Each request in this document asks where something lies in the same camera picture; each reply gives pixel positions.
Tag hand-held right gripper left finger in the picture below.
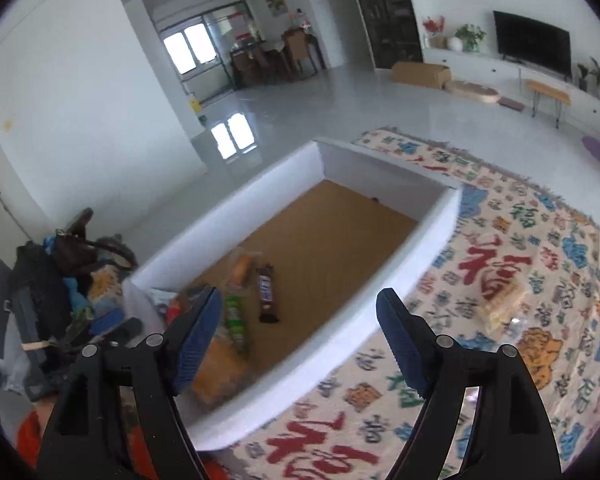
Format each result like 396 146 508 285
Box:
37 286 224 480

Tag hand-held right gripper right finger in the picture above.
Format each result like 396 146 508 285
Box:
376 287 563 480

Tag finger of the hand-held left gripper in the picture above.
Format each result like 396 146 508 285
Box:
89 310 126 336
100 317 143 348

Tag bread loaf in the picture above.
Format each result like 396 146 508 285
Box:
192 330 251 406

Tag red snack packet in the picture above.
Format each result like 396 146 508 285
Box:
165 295 187 326

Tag green snack packet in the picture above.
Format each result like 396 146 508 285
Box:
224 295 251 356

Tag dark brown chocolate bar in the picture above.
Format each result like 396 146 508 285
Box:
256 265 281 323

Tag orange snack packet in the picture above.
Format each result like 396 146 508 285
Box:
232 255 253 286

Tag white rectangular box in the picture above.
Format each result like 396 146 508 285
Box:
122 137 463 451

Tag person's orange clothing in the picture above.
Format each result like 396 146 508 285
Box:
17 407 231 480

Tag black bag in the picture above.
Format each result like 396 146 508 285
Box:
7 240 76 331

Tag brown handbag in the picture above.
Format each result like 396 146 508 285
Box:
52 207 131 281

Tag clear packet of biscuits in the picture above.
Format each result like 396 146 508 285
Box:
477 280 528 333

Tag round wooden cat scratcher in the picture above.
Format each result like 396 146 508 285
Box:
445 80 500 106

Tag cardboard box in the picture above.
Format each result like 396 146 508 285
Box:
391 61 452 90

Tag white television cabinet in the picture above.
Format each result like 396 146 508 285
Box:
422 47 600 121

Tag wooden bench with metal legs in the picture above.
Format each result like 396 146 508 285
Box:
525 80 572 128

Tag glass balcony door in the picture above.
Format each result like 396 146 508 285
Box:
152 2 261 106

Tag wooden dining table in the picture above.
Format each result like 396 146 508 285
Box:
230 40 327 86

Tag wooden dining chair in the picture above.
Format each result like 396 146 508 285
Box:
281 30 311 78

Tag green plant in vase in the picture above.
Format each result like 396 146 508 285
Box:
454 24 487 53

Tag red flowers in vase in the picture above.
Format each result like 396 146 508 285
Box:
422 16 447 49

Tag black flat television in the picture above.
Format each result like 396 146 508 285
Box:
493 10 572 80

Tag dark tall display cabinet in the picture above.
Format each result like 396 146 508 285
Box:
344 0 425 70

